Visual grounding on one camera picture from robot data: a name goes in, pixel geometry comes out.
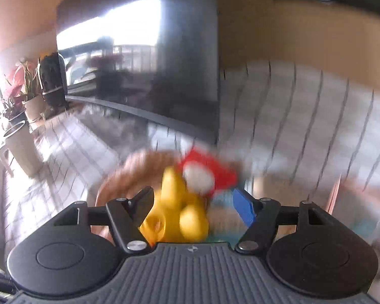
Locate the red and white soft toy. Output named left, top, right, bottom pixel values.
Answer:
left=177, top=148, right=239, bottom=197

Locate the black monitor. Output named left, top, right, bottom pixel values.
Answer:
left=56, top=0, right=221, bottom=147

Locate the red-leaved potted plant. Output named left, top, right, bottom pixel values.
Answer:
left=0, top=66, right=26, bottom=121

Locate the yellow plush toy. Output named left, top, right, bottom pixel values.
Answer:
left=139, top=166, right=210, bottom=245

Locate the tall white plant pot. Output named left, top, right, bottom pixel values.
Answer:
left=3, top=121, right=42, bottom=178

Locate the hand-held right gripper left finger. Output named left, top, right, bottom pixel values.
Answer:
left=54, top=186, right=155, bottom=254

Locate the white black checked bed sheet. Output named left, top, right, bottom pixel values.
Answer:
left=0, top=60, right=380, bottom=260

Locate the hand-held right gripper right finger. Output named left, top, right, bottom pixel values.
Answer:
left=232, top=187, right=332, bottom=256

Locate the black rounded object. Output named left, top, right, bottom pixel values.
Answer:
left=39, top=52, right=68, bottom=109

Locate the green potted plant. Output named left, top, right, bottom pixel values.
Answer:
left=18, top=58, right=47, bottom=121

